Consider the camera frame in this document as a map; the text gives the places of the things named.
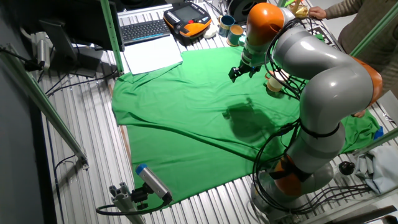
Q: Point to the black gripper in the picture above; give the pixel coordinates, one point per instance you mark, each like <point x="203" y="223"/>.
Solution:
<point x="249" y="67"/>

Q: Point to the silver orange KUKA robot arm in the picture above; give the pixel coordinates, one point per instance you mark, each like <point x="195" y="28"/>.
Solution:
<point x="326" y="62"/>

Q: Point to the person's right forearm brown sleeve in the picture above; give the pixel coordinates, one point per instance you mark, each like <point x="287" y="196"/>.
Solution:
<point x="348" y="8"/>

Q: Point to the person's right hand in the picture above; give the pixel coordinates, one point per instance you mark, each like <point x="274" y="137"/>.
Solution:
<point x="317" y="13"/>

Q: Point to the person's left hand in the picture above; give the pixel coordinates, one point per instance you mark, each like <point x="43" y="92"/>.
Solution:
<point x="359" y="114"/>

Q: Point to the teal mug tan band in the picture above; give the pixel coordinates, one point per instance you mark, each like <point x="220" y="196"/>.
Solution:
<point x="234" y="35"/>

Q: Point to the dark blue mug yellow band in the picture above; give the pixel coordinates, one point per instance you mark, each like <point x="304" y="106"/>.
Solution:
<point x="226" y="25"/>

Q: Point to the white rounded lump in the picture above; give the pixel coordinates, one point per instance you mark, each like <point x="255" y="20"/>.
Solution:
<point x="211" y="31"/>

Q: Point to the black round spool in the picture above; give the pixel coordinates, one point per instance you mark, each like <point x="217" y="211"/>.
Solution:
<point x="245" y="8"/>

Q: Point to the green cloth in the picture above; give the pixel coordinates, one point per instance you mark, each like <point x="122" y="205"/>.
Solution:
<point x="186" y="109"/>

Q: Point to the orange black teach pendant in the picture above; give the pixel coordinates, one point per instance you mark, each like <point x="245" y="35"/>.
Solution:
<point x="186" y="18"/>

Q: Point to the gold foil wrapper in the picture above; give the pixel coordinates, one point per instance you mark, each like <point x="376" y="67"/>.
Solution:
<point x="301" y="11"/>

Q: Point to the checkerboard marker sheet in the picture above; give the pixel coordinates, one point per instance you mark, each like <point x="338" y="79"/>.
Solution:
<point x="321" y="34"/>

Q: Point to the white paper sheet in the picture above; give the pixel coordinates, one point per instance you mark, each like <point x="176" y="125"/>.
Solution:
<point x="152" y="56"/>

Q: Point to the black keyboard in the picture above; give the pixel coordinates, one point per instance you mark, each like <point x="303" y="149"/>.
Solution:
<point x="144" y="31"/>

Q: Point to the person torso brown sweater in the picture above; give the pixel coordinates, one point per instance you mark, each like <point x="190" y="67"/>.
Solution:
<point x="373" y="43"/>

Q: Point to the black round knob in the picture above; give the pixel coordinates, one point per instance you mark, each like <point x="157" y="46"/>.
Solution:
<point x="346" y="168"/>

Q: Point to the small blue object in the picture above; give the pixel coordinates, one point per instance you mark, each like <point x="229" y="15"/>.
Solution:
<point x="378" y="133"/>

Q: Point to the grey crumpled cloth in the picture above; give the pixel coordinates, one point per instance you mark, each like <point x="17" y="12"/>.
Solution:
<point x="379" y="168"/>

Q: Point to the black monitor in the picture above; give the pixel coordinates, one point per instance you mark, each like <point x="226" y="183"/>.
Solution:
<point x="81" y="21"/>

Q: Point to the black monitor stand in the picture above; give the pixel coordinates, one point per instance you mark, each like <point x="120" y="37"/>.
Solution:
<point x="62" y="43"/>

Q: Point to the green frame post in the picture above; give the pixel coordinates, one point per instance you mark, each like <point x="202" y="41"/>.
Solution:
<point x="43" y="102"/>
<point x="377" y="140"/>
<point x="111" y="34"/>
<point x="373" y="31"/>

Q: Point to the silver camera with blue cap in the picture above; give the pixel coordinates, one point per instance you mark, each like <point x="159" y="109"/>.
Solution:
<point x="153" y="182"/>

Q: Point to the aluminium profile camera mount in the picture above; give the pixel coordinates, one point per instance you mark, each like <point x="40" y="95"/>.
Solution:
<point x="124" y="202"/>

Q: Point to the silver camera on post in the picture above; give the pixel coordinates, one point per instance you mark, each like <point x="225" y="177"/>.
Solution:
<point x="42" y="49"/>

